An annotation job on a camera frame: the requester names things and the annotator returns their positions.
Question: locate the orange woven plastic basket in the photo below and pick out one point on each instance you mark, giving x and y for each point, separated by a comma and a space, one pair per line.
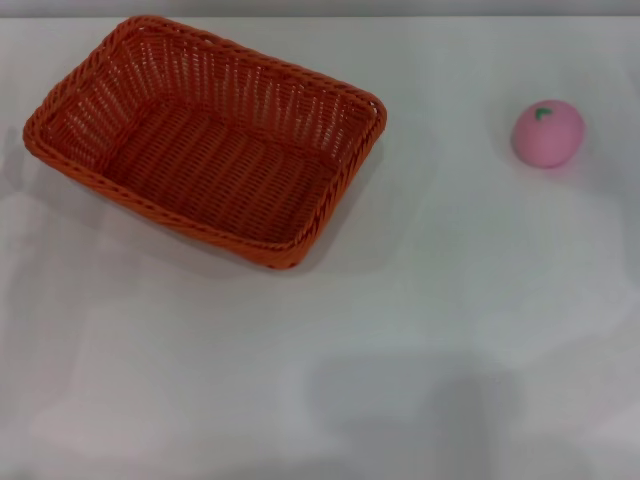
215, 165

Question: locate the pink toy fruit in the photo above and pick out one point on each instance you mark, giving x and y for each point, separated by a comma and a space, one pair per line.
547, 137

